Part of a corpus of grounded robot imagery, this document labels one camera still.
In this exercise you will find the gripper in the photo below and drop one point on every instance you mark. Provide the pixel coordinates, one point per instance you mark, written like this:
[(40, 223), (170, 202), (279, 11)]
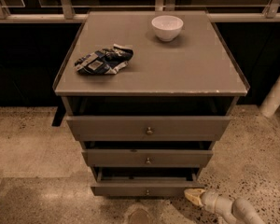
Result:
[(209, 199)]

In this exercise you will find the grey bottom drawer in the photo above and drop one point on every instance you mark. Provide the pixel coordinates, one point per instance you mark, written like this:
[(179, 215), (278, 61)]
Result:
[(145, 182)]

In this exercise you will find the grey drawer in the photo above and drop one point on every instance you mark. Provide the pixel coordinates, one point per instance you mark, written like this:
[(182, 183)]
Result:
[(150, 128), (146, 157), (145, 182)]

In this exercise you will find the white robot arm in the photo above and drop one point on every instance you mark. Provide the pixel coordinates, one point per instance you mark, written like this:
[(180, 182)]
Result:
[(239, 211)]

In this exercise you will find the grey wooden drawer cabinet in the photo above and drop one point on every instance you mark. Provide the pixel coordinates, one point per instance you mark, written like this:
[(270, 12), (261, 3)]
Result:
[(192, 75)]

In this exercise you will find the grey middle drawer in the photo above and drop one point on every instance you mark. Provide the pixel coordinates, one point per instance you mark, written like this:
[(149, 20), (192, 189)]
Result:
[(146, 157)]

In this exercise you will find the grey top drawer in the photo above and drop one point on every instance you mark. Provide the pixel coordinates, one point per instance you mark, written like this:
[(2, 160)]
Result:
[(150, 128)]

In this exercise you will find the white angled pole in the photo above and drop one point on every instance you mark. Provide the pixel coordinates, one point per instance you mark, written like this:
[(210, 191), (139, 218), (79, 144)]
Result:
[(272, 100)]

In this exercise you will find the crumpled blue chip bag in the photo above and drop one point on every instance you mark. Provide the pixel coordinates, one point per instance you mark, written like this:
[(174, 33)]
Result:
[(107, 61)]

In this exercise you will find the white ceramic bowl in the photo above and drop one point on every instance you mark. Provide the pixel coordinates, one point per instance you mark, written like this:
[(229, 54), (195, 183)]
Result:
[(167, 28)]

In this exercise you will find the metal window railing frame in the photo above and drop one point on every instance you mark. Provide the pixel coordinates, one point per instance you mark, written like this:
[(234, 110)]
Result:
[(77, 10)]

